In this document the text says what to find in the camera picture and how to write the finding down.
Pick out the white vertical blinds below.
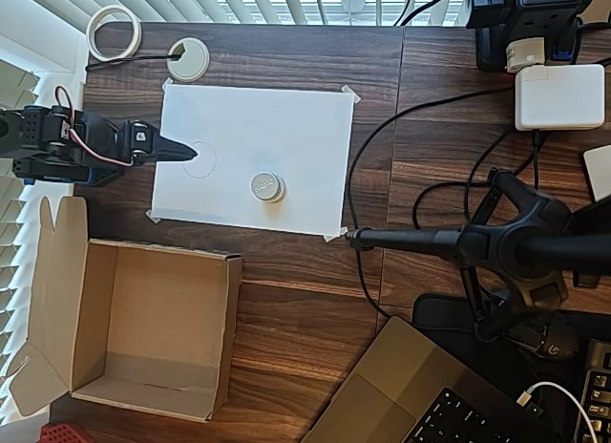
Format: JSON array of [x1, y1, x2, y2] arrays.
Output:
[[28, 0, 469, 29]]

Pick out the black power strip tower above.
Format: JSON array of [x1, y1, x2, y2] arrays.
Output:
[[465, 0, 598, 73]]

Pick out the black tripod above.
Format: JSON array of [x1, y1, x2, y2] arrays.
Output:
[[343, 168, 611, 344]]

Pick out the red white servo wire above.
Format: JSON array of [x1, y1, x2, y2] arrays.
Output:
[[55, 86, 144, 167]]

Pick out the cream vertical blinds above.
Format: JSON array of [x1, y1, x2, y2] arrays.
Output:
[[0, 55, 87, 443]]

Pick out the white desk cable grommet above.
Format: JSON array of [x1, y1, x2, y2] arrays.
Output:
[[166, 37, 211, 83]]

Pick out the open cardboard box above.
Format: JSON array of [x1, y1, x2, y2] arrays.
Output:
[[8, 196, 244, 423]]

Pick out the long black cable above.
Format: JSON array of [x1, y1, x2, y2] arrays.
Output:
[[344, 87, 519, 320]]

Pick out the black computer mouse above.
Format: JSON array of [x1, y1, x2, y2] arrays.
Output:
[[519, 313, 583, 358]]

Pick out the grey laptop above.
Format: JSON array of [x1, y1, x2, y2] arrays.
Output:
[[300, 316, 564, 443]]

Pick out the small jar with silver lid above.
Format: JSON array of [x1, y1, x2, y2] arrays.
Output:
[[249, 171, 289, 204]]

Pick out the looped black cable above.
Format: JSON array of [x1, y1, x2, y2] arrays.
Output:
[[412, 127, 543, 234]]

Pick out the black mouse pad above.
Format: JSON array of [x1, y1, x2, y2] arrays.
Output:
[[412, 292, 611, 406]]

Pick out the small white plug adapter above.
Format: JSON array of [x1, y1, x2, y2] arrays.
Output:
[[504, 35, 548, 74]]

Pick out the white USB cable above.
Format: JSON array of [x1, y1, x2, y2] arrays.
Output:
[[517, 380, 600, 443]]

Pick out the black keyboard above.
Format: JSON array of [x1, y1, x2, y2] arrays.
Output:
[[575, 337, 611, 443]]

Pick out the white paper sheet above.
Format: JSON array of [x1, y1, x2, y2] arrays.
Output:
[[150, 83, 355, 238]]

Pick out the white laptop power adapter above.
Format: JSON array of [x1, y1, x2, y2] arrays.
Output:
[[514, 64, 606, 132]]

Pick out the blue plug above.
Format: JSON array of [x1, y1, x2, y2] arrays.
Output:
[[548, 32, 577, 62]]

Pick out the black power cable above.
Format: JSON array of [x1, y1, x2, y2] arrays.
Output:
[[395, 0, 469, 28]]

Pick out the white flat device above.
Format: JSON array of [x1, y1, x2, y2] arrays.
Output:
[[581, 145, 611, 203]]

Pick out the masking tape roll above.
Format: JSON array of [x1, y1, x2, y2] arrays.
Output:
[[86, 6, 143, 62]]

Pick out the thin black cable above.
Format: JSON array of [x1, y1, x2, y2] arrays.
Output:
[[85, 51, 185, 72]]

